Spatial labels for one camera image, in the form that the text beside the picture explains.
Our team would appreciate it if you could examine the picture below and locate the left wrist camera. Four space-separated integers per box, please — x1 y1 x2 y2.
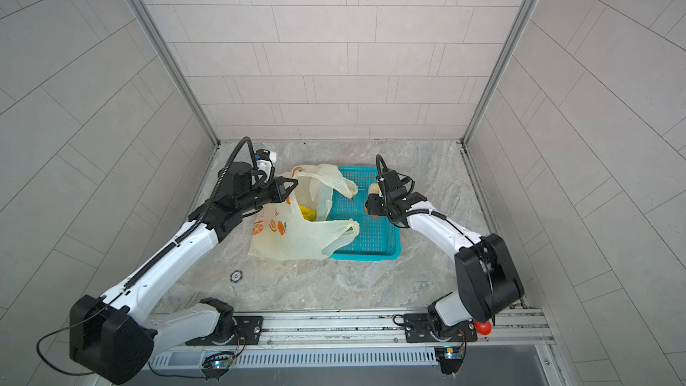
255 149 277 174

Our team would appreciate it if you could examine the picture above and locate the beige bread roll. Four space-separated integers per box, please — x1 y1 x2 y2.
368 183 381 196

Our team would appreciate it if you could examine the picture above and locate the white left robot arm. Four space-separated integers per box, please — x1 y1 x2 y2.
69 161 298 385

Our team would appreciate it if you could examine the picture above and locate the cream printed plastic bag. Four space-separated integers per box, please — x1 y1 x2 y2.
248 164 360 261

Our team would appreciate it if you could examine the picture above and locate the green circuit board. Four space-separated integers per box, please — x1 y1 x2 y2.
201 351 235 379
434 347 464 375

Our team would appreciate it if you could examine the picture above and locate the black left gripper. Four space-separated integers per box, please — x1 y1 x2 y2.
234 177 299 216

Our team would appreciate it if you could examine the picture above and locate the yellow banana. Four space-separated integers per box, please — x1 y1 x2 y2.
299 205 317 222

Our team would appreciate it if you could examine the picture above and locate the red emergency stop button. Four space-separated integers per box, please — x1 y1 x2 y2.
473 321 493 336

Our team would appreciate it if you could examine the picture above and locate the aluminium corner post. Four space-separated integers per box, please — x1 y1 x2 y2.
126 0 220 148
462 0 539 147

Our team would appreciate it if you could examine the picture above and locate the teal plastic basket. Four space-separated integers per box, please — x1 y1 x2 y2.
327 165 402 261

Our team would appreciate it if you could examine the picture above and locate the aluminium corner post left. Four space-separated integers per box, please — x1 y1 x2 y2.
126 0 220 148

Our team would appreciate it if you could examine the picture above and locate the right green circuit board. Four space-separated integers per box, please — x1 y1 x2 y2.
434 347 464 375

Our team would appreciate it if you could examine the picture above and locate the left green circuit board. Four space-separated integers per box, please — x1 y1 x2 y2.
201 351 235 379

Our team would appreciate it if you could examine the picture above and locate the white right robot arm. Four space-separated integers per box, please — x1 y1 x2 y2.
366 163 525 340

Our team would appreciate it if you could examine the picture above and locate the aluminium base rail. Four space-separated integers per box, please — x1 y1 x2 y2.
148 306 554 377

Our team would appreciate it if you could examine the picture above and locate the aluminium corner post right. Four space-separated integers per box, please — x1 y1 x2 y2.
462 0 539 147

